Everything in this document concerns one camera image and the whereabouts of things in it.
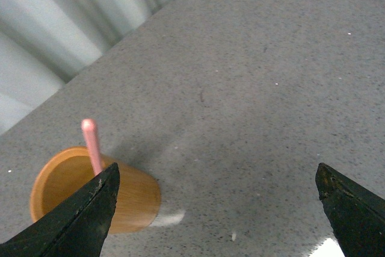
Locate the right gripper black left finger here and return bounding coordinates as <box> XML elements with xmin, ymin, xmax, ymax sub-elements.
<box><xmin>1</xmin><ymin>163</ymin><xmax>120</xmax><ymax>256</ymax></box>

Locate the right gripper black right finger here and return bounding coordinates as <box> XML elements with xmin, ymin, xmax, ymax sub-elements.
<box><xmin>315</xmin><ymin>163</ymin><xmax>384</xmax><ymax>256</ymax></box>

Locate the pink chopstick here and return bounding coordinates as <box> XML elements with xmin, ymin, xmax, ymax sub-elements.
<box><xmin>81</xmin><ymin>119</ymin><xmax>103</xmax><ymax>176</ymax></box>

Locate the bamboo chopstick holder cup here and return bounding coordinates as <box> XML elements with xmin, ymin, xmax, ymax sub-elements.
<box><xmin>29</xmin><ymin>146</ymin><xmax>161</xmax><ymax>234</ymax></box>

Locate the white pleated curtain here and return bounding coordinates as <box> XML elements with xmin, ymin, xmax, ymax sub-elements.
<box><xmin>1</xmin><ymin>0</ymin><xmax>171</xmax><ymax>132</ymax></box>

